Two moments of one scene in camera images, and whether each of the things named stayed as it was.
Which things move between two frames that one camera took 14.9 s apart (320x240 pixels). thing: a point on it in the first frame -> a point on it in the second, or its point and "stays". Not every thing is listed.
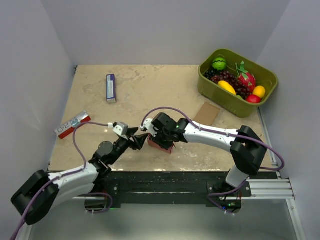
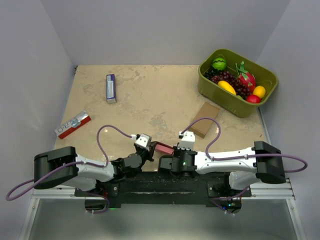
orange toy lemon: x=259 y=91 stays
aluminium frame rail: x=279 y=187 stays
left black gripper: x=140 y=140 -> x=150 y=153
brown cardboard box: x=207 y=114 stays
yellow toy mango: x=226 y=87 stays
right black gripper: x=156 y=139 -> x=177 y=150
